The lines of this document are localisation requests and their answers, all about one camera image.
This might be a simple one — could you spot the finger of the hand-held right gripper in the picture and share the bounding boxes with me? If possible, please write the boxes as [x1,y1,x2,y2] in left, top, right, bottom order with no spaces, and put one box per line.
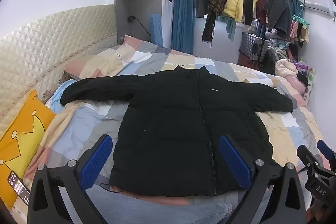
[317,140,336,169]
[297,145,328,175]

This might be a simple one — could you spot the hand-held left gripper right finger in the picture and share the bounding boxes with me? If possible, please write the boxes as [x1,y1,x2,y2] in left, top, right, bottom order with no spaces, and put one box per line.
[219,134,307,224]

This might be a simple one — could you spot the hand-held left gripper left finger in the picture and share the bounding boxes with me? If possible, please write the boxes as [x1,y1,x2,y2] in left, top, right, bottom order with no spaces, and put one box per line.
[28,134,113,224]

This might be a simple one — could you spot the black puffer jacket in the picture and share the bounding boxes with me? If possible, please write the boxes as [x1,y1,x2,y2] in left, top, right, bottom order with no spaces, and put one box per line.
[60,65,294,197]

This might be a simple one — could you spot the patchwork duvet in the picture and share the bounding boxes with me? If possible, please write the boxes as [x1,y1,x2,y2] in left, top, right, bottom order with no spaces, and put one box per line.
[24,35,331,214]

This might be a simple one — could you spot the pink garment pile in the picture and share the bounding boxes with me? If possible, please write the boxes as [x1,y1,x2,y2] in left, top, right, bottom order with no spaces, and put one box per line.
[285,74,308,107]

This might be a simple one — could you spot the dotted white storage bag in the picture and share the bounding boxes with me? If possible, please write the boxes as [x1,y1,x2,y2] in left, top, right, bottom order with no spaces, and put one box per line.
[305,68,316,99]

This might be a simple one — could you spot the light blue pillow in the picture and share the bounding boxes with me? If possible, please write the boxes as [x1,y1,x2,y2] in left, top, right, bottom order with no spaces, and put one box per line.
[45,80,76,112]

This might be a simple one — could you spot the yellow crown print pillow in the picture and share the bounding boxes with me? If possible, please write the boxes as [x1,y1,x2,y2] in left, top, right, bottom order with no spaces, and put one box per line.
[0,90,57,210]

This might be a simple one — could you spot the black smartphone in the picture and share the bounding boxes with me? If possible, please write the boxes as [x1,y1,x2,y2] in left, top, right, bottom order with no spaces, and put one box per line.
[7,171,31,206]

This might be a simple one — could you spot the floral lace bed sheet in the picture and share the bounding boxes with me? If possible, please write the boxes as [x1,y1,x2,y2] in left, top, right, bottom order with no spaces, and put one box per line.
[39,72,77,105]

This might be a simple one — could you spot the patchwork pillow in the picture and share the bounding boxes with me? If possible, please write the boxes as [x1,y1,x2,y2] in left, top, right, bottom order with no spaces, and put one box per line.
[64,35,163,81]

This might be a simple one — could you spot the dark red suitcase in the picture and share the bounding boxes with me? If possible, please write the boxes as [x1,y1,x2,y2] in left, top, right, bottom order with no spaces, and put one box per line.
[238,52,263,70]

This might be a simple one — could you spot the black garment pile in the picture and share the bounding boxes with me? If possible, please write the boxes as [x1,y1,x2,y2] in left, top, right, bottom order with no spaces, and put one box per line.
[265,48,279,75]

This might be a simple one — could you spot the silver suitcase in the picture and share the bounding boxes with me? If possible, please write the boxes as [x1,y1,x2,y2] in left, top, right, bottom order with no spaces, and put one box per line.
[240,32,270,65]

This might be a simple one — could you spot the green sock hanger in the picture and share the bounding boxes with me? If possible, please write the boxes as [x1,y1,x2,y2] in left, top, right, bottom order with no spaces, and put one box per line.
[289,4,311,43]

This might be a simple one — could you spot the cream quilted headboard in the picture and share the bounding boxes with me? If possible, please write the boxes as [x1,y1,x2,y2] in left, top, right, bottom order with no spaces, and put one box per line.
[0,4,118,136]

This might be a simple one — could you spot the teal hanging scarf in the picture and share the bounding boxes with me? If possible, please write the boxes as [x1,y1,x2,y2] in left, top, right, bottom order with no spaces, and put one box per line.
[218,15,237,42]

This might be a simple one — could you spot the white air conditioner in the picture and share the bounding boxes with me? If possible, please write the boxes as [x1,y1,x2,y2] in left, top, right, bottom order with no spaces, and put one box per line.
[302,0,336,18]

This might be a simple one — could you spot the blue folded mat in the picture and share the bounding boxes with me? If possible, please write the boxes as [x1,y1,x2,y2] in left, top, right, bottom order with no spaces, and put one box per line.
[149,13,164,46]

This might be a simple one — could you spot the blue curtain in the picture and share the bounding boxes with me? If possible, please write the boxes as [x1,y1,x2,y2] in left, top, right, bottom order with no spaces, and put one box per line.
[171,0,195,55]

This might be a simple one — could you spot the grey denim hanging jacket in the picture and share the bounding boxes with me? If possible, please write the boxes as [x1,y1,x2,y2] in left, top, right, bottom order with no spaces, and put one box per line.
[262,0,290,36]

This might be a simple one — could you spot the dark red hanging garment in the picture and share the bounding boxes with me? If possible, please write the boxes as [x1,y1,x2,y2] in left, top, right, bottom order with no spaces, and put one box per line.
[255,0,268,23]

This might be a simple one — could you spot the black wall charger with cable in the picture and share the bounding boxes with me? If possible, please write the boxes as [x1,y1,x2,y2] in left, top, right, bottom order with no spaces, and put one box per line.
[127,16,152,42]

